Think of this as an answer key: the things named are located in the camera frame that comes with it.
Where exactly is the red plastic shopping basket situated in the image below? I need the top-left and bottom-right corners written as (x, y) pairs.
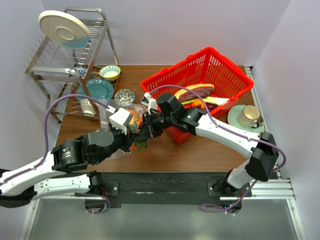
top-left (139, 46), bottom-right (255, 145)

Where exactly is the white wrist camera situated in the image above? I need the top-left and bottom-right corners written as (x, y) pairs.
top-left (141, 92), bottom-right (158, 115)
top-left (109, 108), bottom-right (133, 135)

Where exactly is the large white blue plate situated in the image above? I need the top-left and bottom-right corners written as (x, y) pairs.
top-left (38, 10), bottom-right (91, 49)

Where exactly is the small toy pineapple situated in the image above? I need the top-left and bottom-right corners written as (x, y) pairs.
top-left (126, 107), bottom-right (148, 152)

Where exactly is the metal dish rack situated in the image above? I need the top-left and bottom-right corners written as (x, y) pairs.
top-left (25, 7), bottom-right (119, 108)

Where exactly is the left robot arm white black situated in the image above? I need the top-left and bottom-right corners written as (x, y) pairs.
top-left (0, 127), bottom-right (138, 208)

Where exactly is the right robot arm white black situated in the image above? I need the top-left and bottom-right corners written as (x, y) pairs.
top-left (137, 92), bottom-right (279, 197)

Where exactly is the cream enamel mug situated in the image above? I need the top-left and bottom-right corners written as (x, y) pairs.
top-left (238, 105), bottom-right (265, 129)

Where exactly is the black white patterned bowl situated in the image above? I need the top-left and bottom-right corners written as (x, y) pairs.
top-left (114, 89), bottom-right (136, 104)

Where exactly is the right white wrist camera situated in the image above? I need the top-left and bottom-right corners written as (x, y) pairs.
top-left (141, 92), bottom-right (158, 115)

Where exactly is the yellow rimmed teal bowl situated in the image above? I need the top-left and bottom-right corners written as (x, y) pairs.
top-left (99, 65), bottom-right (121, 82)

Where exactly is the purple grape bunch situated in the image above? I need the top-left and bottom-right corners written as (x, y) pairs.
top-left (192, 103), bottom-right (218, 112)

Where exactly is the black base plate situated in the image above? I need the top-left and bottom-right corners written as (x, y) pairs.
top-left (88, 171), bottom-right (250, 208)

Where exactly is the clear zip top bag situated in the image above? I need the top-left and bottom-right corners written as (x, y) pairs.
top-left (98, 98), bottom-right (151, 161)

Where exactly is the white green leek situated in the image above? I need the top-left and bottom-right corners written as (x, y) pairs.
top-left (182, 96), bottom-right (230, 106)

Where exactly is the patterned bowl in rack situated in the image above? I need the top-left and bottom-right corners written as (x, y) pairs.
top-left (80, 98), bottom-right (98, 117)

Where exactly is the teal scalloped plate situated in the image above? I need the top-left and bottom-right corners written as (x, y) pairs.
top-left (85, 78), bottom-right (114, 101)

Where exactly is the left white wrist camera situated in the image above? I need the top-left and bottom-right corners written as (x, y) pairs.
top-left (109, 108), bottom-right (133, 135)

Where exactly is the aluminium frame rail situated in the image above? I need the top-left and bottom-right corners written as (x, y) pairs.
top-left (245, 66), bottom-right (307, 240)

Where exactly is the orange fruit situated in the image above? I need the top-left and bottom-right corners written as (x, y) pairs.
top-left (192, 99), bottom-right (206, 110)

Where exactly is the blue patterned dish in rack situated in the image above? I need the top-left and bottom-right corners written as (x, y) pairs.
top-left (73, 64), bottom-right (88, 79)

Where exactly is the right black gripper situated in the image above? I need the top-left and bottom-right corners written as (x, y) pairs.
top-left (137, 110), bottom-right (176, 142)

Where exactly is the mint green saucer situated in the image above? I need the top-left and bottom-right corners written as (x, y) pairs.
top-left (227, 105), bottom-right (265, 134)

